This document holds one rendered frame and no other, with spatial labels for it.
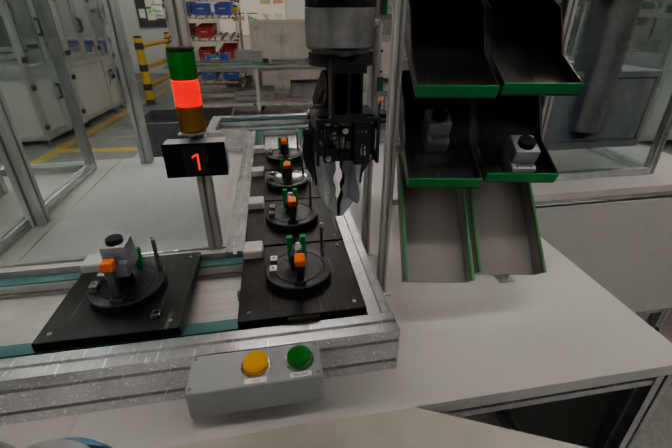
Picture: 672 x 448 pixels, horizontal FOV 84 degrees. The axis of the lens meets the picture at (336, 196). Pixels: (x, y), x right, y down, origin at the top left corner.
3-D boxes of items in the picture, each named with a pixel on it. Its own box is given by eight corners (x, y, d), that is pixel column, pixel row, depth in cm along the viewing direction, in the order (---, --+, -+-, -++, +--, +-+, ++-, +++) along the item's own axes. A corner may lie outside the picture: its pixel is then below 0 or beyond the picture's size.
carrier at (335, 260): (366, 315, 72) (368, 261, 66) (238, 330, 68) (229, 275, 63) (343, 246, 93) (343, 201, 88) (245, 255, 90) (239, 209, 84)
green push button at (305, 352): (312, 371, 60) (312, 362, 59) (288, 374, 60) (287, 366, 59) (310, 351, 64) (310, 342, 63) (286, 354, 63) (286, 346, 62)
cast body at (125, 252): (129, 276, 70) (120, 245, 67) (104, 279, 70) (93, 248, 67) (141, 251, 78) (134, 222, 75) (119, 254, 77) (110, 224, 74)
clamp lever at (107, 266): (120, 298, 69) (110, 263, 65) (108, 299, 68) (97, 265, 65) (127, 286, 72) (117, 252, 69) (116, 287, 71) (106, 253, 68)
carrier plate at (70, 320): (181, 335, 67) (179, 326, 66) (34, 353, 64) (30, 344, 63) (202, 258, 88) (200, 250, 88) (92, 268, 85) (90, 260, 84)
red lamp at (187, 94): (200, 107, 71) (196, 80, 69) (172, 108, 70) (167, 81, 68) (204, 102, 76) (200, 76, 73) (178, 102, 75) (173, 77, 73)
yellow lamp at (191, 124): (204, 132, 73) (200, 107, 71) (177, 134, 73) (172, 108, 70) (208, 126, 78) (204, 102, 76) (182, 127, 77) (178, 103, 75)
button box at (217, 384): (323, 399, 61) (323, 373, 59) (190, 420, 58) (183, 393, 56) (318, 364, 68) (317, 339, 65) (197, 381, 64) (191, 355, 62)
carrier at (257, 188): (328, 202, 115) (328, 164, 110) (249, 208, 112) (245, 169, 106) (319, 172, 137) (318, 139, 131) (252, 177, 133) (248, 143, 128)
